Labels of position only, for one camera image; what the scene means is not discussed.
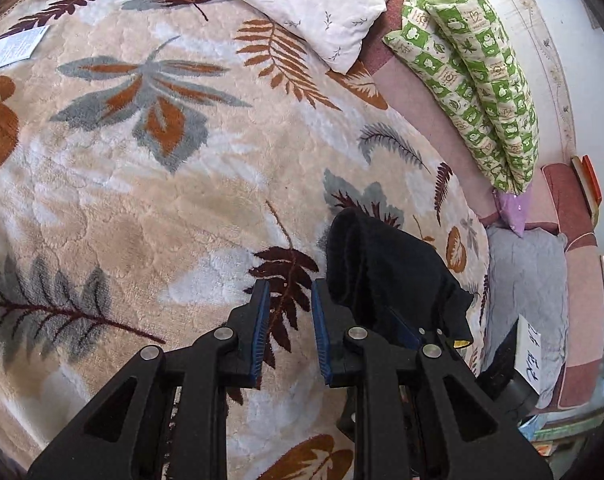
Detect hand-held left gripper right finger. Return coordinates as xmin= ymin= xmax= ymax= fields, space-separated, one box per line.
xmin=311 ymin=277 xmax=553 ymax=480

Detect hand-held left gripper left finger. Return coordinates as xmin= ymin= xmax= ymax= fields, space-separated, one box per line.
xmin=27 ymin=279 xmax=273 ymax=480

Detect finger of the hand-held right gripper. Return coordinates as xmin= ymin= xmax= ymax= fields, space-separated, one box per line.
xmin=381 ymin=308 xmax=453 ymax=351

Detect black pants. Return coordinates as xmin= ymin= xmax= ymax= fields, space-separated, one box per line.
xmin=324 ymin=208 xmax=475 ymax=351

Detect grey quilted blanket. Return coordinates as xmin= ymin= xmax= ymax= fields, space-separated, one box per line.
xmin=479 ymin=225 xmax=570 ymax=411

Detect purple flower print pillow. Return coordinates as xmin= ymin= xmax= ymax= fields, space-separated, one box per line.
xmin=492 ymin=180 xmax=535 ymax=238

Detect leaf print plush blanket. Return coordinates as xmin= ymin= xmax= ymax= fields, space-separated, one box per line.
xmin=0 ymin=0 xmax=492 ymax=480

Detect orange cover book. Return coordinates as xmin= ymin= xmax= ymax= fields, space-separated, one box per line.
xmin=580 ymin=154 xmax=604 ymax=223

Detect tan book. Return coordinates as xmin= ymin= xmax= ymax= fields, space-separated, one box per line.
xmin=570 ymin=156 xmax=597 ymax=221

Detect pink patchwork bed sheet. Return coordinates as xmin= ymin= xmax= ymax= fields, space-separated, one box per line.
xmin=349 ymin=0 xmax=604 ymax=416

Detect green checked folded quilt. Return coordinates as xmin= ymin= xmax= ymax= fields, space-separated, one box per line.
xmin=383 ymin=0 xmax=540 ymax=195

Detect white twig print pillow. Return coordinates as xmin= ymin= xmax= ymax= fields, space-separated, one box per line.
xmin=167 ymin=0 xmax=387 ymax=73

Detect white printed paper sheet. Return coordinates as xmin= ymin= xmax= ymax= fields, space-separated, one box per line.
xmin=0 ymin=25 xmax=52 ymax=75

